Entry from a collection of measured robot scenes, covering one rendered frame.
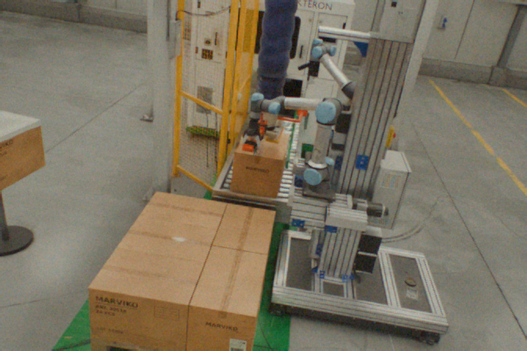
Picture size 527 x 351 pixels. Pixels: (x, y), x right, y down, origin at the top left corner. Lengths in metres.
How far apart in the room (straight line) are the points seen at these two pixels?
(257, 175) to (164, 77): 1.29
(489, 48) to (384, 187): 9.98
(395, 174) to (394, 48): 0.81
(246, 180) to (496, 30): 9.97
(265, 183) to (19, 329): 2.00
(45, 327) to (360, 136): 2.44
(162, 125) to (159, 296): 2.05
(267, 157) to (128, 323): 1.59
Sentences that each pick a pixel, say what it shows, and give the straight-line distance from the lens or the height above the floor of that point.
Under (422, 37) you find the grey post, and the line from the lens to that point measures 6.22.
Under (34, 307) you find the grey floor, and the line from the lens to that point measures 3.65.
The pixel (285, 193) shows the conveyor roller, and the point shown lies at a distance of 3.98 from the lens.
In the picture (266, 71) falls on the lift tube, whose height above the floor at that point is 1.63.
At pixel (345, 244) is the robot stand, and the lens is 3.43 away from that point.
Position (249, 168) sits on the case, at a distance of 3.65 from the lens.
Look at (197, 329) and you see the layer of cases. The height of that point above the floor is 0.37.
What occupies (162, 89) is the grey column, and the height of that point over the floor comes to 1.16.
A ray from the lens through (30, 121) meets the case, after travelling 3.89.
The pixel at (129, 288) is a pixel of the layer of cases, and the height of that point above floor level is 0.54.
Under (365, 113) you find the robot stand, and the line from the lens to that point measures 2.98.
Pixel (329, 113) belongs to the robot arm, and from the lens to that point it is 2.63.
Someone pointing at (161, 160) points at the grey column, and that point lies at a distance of 4.55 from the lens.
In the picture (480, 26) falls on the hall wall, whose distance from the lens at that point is 12.72.
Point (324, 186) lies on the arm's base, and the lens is 2.96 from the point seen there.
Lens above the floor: 2.43
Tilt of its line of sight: 27 degrees down
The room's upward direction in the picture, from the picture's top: 8 degrees clockwise
